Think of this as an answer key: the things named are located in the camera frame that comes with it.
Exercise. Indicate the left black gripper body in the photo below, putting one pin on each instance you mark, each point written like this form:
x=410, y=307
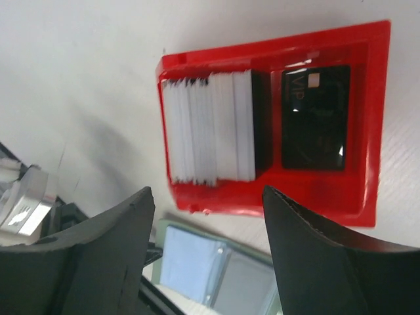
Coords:
x=61, y=217

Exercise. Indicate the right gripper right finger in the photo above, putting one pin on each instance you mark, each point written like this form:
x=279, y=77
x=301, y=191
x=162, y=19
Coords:
x=322, y=267

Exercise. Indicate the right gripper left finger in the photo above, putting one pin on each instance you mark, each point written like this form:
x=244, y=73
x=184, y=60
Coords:
x=94, y=267

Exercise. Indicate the green leather card holder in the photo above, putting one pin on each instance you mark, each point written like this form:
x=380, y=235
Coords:
x=221, y=274

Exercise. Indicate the red plastic card bin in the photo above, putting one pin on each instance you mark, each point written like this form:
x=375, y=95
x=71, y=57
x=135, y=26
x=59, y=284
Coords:
x=349, y=196

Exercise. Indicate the dark cards in bin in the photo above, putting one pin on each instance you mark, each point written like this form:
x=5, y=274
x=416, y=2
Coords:
x=314, y=118

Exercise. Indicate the white cards stack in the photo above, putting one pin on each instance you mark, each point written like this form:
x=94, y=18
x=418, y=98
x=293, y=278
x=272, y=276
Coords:
x=209, y=128

